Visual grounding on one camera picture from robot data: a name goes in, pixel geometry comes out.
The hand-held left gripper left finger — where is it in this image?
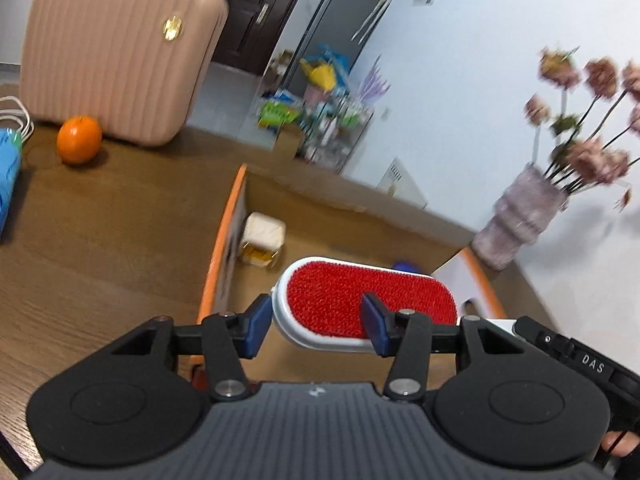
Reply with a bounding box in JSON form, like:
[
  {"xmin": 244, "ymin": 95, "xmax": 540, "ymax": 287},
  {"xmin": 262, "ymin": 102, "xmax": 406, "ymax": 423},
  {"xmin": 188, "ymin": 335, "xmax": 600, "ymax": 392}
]
[{"xmin": 111, "ymin": 294, "xmax": 273, "ymax": 402}]

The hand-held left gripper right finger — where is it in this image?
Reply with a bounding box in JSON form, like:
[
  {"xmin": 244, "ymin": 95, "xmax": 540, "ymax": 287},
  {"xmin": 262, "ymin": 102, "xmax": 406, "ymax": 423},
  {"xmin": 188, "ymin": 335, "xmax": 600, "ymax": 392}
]
[{"xmin": 361, "ymin": 292, "xmax": 516, "ymax": 402}]

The red and white lint brush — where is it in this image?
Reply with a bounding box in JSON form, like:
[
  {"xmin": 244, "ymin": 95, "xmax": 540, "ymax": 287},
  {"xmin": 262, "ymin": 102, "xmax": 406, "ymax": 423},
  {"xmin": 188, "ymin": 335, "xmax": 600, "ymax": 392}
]
[{"xmin": 270, "ymin": 256, "xmax": 458, "ymax": 351}]

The orange cardboard box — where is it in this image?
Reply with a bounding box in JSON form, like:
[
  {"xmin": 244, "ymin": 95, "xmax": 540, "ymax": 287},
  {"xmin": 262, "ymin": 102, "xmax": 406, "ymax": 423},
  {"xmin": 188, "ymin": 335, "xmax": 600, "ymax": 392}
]
[{"xmin": 196, "ymin": 162, "xmax": 508, "ymax": 386}]

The person's right hand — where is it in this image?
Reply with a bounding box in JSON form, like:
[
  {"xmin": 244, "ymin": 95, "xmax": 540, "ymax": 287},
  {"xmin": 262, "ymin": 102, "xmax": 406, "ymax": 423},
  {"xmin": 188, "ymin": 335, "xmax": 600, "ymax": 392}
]
[{"xmin": 600, "ymin": 430, "xmax": 640, "ymax": 458}]

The small jar with cream lid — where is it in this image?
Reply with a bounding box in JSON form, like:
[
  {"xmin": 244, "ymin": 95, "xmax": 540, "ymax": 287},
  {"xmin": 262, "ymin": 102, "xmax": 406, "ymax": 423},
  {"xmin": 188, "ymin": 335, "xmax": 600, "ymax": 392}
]
[{"xmin": 239, "ymin": 211, "xmax": 287, "ymax": 269}]

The pink ribbed vase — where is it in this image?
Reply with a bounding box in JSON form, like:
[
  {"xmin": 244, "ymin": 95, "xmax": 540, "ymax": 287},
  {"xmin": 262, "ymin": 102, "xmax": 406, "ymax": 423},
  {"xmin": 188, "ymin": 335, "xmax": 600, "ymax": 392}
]
[{"xmin": 471, "ymin": 165, "xmax": 571, "ymax": 272}]

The small brown carton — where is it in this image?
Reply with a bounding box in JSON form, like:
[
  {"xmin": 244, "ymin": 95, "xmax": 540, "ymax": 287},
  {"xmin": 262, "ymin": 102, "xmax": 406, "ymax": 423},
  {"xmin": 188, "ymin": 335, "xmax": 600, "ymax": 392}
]
[{"xmin": 272, "ymin": 125, "xmax": 306, "ymax": 161}]

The cluttered storage rack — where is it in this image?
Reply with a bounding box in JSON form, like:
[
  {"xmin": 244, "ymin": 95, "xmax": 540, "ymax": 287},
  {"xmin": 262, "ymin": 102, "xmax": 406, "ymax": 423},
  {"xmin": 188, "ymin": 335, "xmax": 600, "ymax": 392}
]
[{"xmin": 300, "ymin": 87, "xmax": 376, "ymax": 173}]

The green package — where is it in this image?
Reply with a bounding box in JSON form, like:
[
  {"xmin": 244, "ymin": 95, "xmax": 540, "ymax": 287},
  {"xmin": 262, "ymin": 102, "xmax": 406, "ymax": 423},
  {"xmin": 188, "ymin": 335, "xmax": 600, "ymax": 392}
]
[{"xmin": 257, "ymin": 100, "xmax": 301, "ymax": 129}]

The purple lavender bunch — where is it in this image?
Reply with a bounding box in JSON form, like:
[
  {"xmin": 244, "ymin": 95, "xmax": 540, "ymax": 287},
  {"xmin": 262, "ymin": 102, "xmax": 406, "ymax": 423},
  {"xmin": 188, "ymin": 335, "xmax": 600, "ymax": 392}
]
[{"xmin": 360, "ymin": 55, "xmax": 392, "ymax": 107}]

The yellow watering can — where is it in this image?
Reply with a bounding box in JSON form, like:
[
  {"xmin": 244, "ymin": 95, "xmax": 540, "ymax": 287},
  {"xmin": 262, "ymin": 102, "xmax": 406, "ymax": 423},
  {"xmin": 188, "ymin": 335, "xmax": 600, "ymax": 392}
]
[{"xmin": 299, "ymin": 57, "xmax": 341, "ymax": 92}]

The orange fruit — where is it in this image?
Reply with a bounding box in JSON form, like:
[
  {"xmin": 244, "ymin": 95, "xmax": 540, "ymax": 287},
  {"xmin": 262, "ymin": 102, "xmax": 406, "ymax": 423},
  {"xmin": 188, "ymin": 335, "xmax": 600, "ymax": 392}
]
[{"xmin": 56, "ymin": 115, "xmax": 103, "ymax": 165}]

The blue plastic bag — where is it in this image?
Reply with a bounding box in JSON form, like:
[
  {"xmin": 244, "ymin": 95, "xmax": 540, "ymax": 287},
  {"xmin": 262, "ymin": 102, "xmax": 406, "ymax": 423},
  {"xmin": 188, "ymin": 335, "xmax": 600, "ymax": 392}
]
[{"xmin": 0, "ymin": 127, "xmax": 23, "ymax": 241}]

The pink ribbed suitcase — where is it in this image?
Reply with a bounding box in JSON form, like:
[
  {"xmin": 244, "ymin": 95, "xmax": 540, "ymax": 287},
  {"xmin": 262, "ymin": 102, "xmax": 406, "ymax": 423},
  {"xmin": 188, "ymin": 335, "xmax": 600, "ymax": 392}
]
[{"xmin": 19, "ymin": 0, "xmax": 230, "ymax": 148}]

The grey refrigerator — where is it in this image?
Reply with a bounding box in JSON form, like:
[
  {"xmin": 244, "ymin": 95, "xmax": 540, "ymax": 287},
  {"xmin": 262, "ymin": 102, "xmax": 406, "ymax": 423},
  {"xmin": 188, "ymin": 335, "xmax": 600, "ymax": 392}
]
[{"xmin": 282, "ymin": 0, "xmax": 401, "ymax": 98}]

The dark brown door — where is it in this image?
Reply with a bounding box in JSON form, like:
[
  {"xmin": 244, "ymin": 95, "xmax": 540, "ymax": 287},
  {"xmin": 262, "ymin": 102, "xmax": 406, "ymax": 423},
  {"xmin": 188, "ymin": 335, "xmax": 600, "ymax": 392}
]
[{"xmin": 212, "ymin": 0, "xmax": 321, "ymax": 77}]

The white wall panel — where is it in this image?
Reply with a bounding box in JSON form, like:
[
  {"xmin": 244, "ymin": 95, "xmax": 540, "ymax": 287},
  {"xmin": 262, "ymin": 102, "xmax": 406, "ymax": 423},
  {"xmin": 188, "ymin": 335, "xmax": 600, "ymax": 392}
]
[{"xmin": 376, "ymin": 157, "xmax": 428, "ymax": 211}]

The white cable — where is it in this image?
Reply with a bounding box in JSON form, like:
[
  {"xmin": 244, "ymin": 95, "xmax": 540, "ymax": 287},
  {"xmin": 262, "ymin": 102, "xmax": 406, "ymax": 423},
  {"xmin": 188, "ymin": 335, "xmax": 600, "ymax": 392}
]
[{"xmin": 0, "ymin": 96, "xmax": 35, "ymax": 140}]

